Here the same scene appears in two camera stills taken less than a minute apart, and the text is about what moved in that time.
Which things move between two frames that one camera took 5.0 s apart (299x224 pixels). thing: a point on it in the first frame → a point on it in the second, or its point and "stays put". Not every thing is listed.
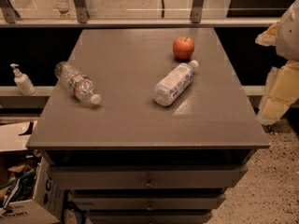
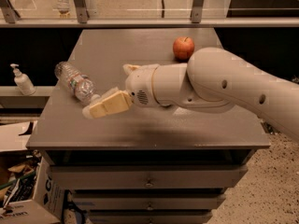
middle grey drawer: [148, 202] stays put
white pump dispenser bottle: [22, 81] stays put
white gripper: [289, 35] → [140, 85]
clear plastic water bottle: [81, 85] stays put
